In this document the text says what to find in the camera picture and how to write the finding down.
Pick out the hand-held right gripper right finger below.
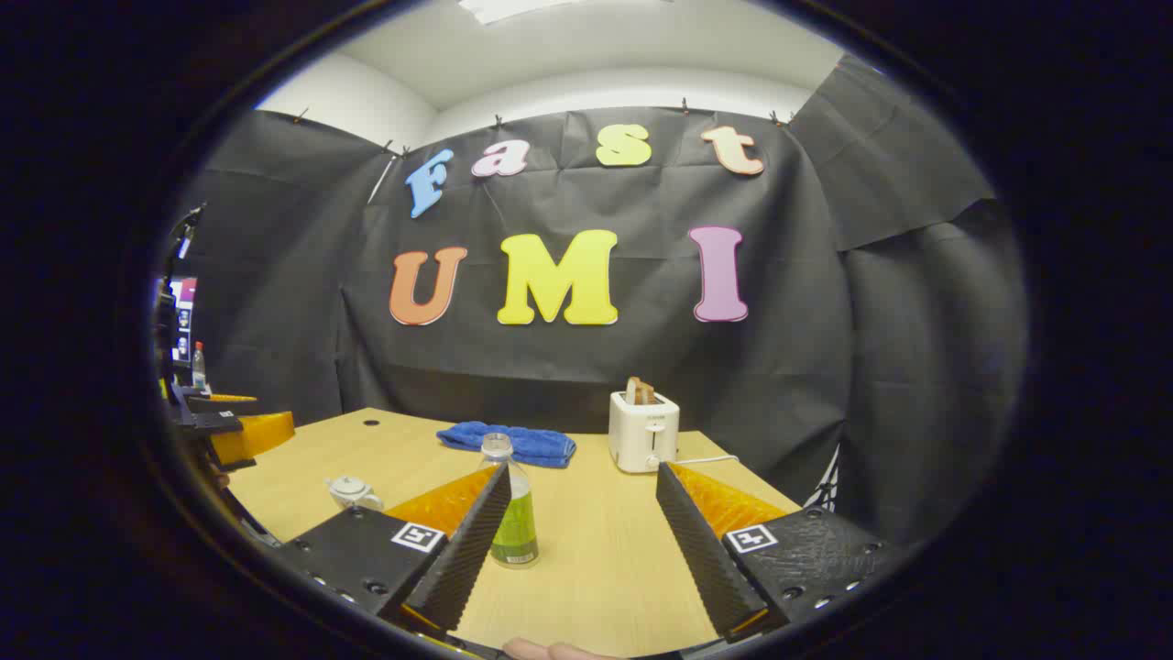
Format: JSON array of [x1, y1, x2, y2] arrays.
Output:
[[654, 460, 888, 644]]

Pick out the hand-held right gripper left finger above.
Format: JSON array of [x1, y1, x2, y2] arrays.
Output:
[[275, 461, 512, 635]]

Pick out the green label water bottle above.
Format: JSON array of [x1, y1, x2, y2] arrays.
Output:
[[478, 433, 540, 569]]

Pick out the white teacup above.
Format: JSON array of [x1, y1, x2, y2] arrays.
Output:
[[327, 478, 384, 512]]

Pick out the computer monitor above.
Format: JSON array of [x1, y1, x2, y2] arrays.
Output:
[[168, 275, 199, 363]]

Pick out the blue towel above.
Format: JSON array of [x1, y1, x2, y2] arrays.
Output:
[[436, 421, 577, 469]]

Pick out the white toaster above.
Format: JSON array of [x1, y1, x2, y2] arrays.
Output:
[[608, 390, 681, 474]]

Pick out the black backdrop cloth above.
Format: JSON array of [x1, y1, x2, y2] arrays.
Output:
[[174, 55, 1029, 544]]

